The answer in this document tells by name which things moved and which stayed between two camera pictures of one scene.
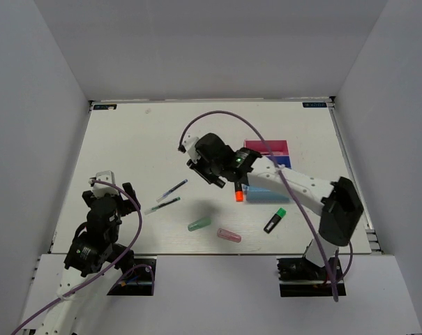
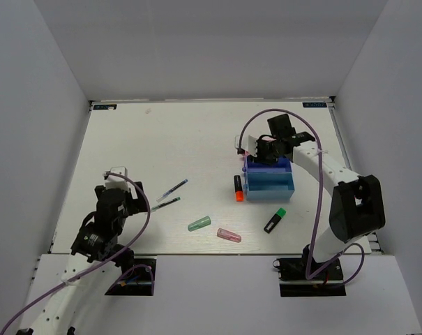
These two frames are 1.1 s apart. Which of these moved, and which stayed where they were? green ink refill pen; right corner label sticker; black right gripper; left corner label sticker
Moved: black right gripper
Stayed: green ink refill pen; left corner label sticker; right corner label sticker
